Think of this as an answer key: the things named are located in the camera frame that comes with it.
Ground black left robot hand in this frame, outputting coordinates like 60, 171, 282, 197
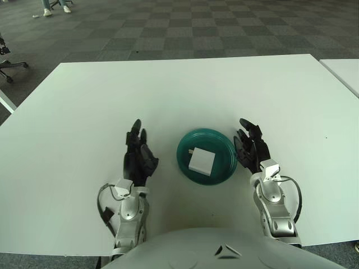
122, 118, 160, 187

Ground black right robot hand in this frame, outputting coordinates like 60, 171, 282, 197
233, 118, 271, 175

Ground white charger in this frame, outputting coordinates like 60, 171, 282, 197
187, 147, 216, 177

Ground green plate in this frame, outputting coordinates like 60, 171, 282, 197
176, 128, 238, 186

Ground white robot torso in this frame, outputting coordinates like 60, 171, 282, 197
100, 227, 359, 269

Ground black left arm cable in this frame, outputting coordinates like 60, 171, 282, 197
97, 183, 124, 236

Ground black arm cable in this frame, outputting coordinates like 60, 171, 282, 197
97, 183, 124, 236
277, 175, 303, 222

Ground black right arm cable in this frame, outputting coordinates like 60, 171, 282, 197
277, 175, 303, 222

